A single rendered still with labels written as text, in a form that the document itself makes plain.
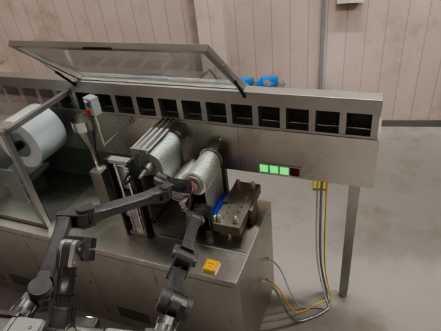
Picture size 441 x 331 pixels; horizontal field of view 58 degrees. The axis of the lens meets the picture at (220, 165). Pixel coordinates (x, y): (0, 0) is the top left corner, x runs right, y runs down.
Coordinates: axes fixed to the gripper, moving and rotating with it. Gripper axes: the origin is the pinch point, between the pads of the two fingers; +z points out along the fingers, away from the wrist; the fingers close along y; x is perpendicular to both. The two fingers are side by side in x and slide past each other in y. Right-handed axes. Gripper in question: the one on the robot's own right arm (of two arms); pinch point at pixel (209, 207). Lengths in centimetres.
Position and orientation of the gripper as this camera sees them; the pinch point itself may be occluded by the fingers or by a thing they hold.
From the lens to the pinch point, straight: 225.5
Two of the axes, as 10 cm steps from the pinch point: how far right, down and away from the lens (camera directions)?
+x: 0.9, -9.9, -1.3
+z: 3.5, -0.9, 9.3
